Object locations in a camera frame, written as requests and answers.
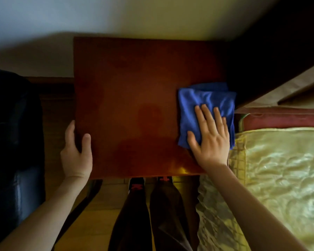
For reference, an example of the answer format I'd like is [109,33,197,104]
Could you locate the person's left hand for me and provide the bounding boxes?
[60,120,93,180]

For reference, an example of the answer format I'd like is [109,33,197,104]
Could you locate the person's right hand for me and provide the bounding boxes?
[187,104,230,170]

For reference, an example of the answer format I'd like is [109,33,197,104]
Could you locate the blue microfiber cloth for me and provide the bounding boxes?
[178,82,237,150]

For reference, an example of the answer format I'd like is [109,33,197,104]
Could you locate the person's right forearm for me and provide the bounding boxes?
[205,164,309,251]

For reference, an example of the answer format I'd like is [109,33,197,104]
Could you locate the person's left forearm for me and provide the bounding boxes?
[0,176,91,251]

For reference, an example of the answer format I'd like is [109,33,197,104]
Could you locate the person's left black shoe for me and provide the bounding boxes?
[127,177,146,197]

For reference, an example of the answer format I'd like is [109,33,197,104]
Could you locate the brown wooden nightstand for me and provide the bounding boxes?
[73,37,234,180]

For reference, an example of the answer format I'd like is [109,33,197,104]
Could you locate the dark blue leather chair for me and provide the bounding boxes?
[0,66,46,245]

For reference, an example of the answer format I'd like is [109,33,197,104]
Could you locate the golden quilted bedspread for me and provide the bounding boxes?
[196,127,314,251]

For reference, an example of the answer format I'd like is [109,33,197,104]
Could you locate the dark brown trousers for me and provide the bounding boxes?
[108,180,200,251]

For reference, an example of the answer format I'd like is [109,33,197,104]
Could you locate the dark wooden headboard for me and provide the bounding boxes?
[226,0,314,109]

